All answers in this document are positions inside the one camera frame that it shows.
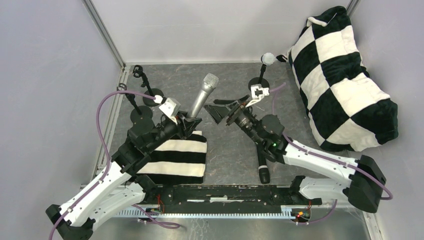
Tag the black microphone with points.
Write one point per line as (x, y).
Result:
(263, 170)

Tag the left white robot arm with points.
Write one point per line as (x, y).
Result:
(117, 186)

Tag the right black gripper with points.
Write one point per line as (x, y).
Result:
(232, 114)

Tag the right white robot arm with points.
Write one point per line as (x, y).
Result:
(358, 181)

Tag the black white checkered pillow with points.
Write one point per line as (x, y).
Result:
(347, 110)

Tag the silver grey microphone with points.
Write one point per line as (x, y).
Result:
(208, 85)

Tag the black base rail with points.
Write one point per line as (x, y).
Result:
(213, 199)

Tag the black mic stand back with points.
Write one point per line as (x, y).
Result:
(138, 72)

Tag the black white striped cloth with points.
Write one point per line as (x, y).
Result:
(178, 161)

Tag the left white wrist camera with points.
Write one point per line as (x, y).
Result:
(169, 106)

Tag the white microphone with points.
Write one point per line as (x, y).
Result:
(268, 58)

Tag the black mic stand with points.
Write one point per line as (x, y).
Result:
(141, 115)
(138, 72)
(259, 80)

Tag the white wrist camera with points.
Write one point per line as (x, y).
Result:
(169, 106)
(258, 93)

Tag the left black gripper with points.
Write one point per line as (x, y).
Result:
(182, 122)

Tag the white cable duct strip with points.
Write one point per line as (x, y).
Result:
(284, 213)

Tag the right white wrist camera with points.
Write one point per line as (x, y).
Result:
(258, 93)

